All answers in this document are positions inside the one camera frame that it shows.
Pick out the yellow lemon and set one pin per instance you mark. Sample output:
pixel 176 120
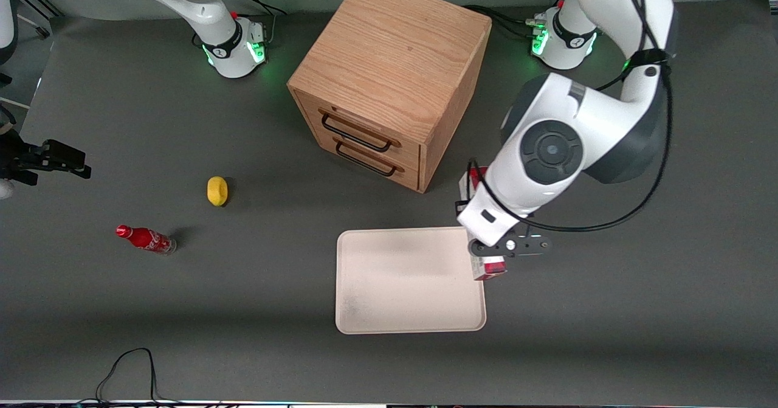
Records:
pixel 217 191

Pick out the cream rectangular tray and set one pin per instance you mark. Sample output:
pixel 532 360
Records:
pixel 401 286

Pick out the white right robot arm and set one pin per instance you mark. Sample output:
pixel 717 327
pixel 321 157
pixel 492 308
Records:
pixel 200 6

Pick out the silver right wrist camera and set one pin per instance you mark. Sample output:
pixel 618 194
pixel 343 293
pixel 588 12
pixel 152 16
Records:
pixel 5 189

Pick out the wooden drawer front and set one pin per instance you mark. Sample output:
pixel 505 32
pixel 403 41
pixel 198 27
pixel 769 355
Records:
pixel 401 149
pixel 407 177

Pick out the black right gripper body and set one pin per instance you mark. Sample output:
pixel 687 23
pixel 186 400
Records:
pixel 17 157

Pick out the red cookie box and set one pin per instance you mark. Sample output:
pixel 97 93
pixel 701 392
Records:
pixel 489 268

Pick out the wooden drawer cabinet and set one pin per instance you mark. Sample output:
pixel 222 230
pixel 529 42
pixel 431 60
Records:
pixel 389 55

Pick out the grey metal frame rail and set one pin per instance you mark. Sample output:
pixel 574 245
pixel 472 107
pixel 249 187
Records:
pixel 39 3

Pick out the red cola bottle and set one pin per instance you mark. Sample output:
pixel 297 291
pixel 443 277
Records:
pixel 146 238

